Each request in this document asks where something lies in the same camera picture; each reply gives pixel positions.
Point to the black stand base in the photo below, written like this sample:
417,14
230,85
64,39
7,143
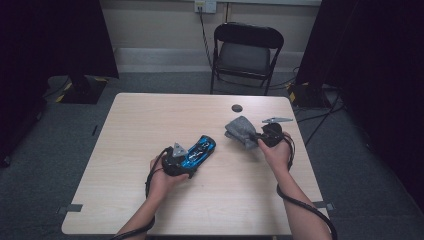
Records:
83,93
308,96

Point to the black folding chair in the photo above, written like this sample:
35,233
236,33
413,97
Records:
245,58

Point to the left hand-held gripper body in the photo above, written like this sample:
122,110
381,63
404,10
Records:
171,165

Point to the person's left hand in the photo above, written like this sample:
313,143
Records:
160,185

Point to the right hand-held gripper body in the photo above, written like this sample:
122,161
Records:
271,135

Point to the small black floor strip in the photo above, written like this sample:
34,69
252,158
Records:
95,130

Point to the blue toy car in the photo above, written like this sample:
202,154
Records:
200,150

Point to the grey tape strip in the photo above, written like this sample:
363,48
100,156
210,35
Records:
321,205
71,208

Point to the person's right hand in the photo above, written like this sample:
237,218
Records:
280,156

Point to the black curtain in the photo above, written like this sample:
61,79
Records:
376,66
40,50

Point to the dark round table grommet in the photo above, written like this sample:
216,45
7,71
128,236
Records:
237,108

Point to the grey cloth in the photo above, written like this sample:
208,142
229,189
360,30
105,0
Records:
241,131

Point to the white wall outlet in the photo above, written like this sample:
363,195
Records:
205,6

